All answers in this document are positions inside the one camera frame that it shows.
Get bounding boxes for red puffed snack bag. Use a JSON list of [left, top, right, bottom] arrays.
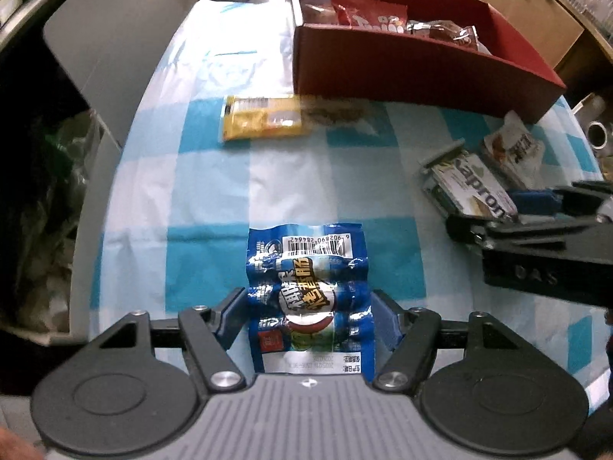
[[330, 0, 409, 34]]

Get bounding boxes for brown cardboard box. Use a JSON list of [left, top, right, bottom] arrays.
[[481, 0, 585, 70]]

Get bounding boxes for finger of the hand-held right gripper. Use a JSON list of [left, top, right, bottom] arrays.
[[506, 181, 613, 216], [445, 213, 580, 255]]

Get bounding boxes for red cardboard box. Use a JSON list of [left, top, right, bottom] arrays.
[[285, 0, 567, 124]]

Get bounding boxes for green white wafer packet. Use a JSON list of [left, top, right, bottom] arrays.
[[418, 138, 518, 223]]

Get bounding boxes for person's left hand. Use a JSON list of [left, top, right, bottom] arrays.
[[0, 426, 46, 460]]

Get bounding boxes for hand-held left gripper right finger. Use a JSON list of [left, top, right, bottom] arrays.
[[371, 290, 523, 391]]

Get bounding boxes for white trash bin with bag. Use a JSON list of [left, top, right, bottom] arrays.
[[0, 110, 123, 346]]

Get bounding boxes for white brown snack packet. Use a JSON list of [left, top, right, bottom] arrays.
[[480, 110, 549, 187]]

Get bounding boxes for blue white checkered tablecloth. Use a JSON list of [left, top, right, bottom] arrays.
[[98, 0, 606, 413]]

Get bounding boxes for silver foil meat packet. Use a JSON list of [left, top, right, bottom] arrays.
[[406, 19, 480, 51]]

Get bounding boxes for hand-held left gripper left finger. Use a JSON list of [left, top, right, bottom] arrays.
[[91, 286, 247, 391]]

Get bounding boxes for metal cylinder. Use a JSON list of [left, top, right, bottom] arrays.
[[587, 122, 611, 150]]

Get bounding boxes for yellow clear snack bar packet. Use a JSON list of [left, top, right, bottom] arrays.
[[221, 95, 384, 142]]

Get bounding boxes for blue sausage packet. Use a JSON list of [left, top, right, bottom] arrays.
[[245, 222, 374, 375]]

